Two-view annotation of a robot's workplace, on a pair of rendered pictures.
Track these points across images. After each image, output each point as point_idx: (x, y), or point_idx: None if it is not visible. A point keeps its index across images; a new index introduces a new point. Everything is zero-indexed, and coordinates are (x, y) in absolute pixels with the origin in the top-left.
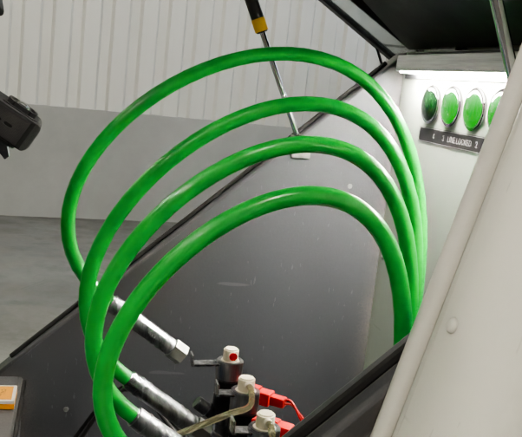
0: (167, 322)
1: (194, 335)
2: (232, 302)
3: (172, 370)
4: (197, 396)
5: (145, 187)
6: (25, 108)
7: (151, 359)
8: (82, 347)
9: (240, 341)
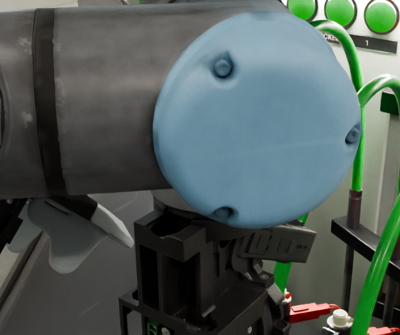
0: (84, 267)
1: (104, 264)
2: (125, 221)
3: (94, 302)
4: (114, 311)
5: (305, 220)
6: (301, 222)
7: (78, 304)
8: (25, 330)
9: (135, 248)
